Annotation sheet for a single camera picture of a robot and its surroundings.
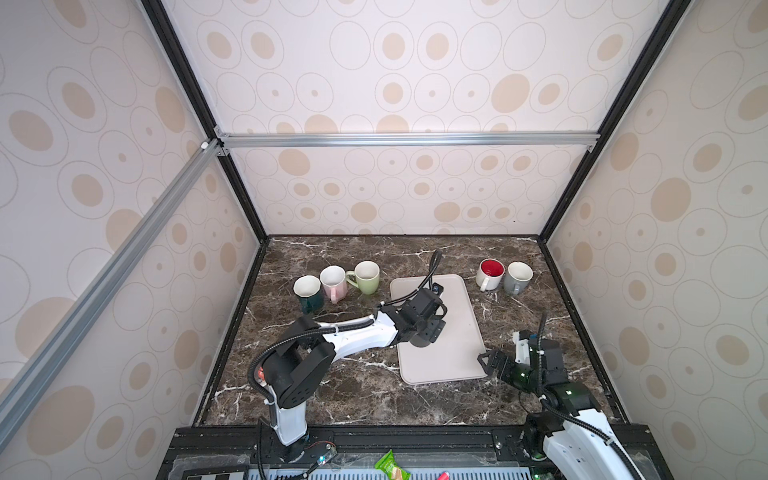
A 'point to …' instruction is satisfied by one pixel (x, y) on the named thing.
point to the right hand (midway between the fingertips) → (492, 362)
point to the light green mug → (367, 277)
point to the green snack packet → (390, 467)
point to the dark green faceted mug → (308, 289)
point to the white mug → (490, 274)
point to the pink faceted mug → (333, 280)
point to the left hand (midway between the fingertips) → (438, 317)
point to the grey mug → (518, 277)
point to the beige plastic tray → (454, 354)
